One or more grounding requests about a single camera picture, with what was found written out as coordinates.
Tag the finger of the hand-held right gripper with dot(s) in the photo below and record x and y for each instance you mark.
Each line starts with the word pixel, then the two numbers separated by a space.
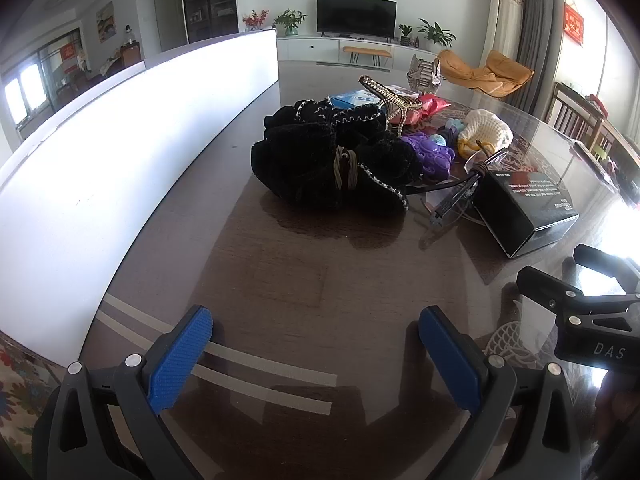
pixel 605 265
pixel 547 287

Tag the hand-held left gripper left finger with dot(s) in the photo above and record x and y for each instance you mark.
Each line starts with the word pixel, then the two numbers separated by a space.
pixel 180 360

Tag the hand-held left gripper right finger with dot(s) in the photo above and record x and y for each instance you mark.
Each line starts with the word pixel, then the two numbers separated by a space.
pixel 450 360

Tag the black cardboard box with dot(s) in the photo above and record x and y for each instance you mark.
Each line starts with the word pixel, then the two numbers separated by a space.
pixel 520 210

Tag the black frame eyeglasses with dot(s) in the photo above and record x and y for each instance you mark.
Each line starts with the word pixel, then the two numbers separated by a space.
pixel 450 200

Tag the cream knitted hat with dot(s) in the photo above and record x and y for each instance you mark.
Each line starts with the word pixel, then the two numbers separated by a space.
pixel 487 127

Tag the purple bubble toy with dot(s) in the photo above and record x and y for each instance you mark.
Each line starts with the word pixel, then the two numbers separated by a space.
pixel 430 152

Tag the small blue toy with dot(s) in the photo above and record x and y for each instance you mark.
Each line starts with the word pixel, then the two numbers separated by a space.
pixel 450 132

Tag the black fuzzy garment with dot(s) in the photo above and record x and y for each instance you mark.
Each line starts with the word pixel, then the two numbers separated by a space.
pixel 310 160

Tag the gold metal model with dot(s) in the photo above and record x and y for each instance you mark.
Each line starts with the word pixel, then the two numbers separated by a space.
pixel 395 102

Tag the blue packet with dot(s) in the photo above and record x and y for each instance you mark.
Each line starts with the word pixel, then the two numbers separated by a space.
pixel 350 97

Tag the brown patterned glass desktop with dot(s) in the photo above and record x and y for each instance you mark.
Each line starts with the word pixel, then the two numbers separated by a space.
pixel 300 270

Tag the wooden dining chair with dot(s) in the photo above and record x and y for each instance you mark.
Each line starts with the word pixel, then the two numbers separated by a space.
pixel 570 110

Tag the floral patterned cloth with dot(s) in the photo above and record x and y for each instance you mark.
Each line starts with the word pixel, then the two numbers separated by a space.
pixel 22 390

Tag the orange lounge chair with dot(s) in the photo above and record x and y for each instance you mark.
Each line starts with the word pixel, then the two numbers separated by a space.
pixel 500 72

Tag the grey curtain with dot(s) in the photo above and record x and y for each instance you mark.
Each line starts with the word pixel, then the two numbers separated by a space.
pixel 537 35

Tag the silver metal model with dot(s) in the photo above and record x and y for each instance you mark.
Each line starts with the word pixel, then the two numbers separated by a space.
pixel 424 74

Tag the cloth covered standing air conditioner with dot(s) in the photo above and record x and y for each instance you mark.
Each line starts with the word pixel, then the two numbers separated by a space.
pixel 505 15

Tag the tall leafy potted plant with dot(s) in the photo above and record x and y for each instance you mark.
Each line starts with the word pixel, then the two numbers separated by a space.
pixel 437 34

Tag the small potted plant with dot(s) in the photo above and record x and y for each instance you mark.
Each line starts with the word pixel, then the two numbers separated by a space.
pixel 405 34

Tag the wooden bench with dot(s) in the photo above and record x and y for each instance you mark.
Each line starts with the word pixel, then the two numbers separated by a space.
pixel 367 51

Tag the bright window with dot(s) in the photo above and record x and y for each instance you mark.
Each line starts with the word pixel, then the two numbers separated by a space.
pixel 22 92

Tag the red door sign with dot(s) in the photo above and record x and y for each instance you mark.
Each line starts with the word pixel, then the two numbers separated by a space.
pixel 70 51

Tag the black television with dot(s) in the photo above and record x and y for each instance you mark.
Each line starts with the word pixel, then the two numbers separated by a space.
pixel 356 15

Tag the white television cabinet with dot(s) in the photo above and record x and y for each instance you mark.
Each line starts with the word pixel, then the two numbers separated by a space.
pixel 310 50

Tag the white door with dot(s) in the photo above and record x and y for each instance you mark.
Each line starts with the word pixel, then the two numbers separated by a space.
pixel 166 15

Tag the red flower arrangement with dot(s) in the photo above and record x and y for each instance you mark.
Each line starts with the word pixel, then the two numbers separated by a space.
pixel 256 19

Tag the green leafy potted plant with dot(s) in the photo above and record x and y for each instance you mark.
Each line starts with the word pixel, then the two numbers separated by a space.
pixel 290 19

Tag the dark glass display cabinet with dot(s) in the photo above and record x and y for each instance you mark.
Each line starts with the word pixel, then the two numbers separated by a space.
pixel 209 0

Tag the red wall hanging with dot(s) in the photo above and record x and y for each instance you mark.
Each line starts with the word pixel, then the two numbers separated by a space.
pixel 574 24

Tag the framed wall painting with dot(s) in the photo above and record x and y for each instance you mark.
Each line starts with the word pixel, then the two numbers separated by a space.
pixel 105 21

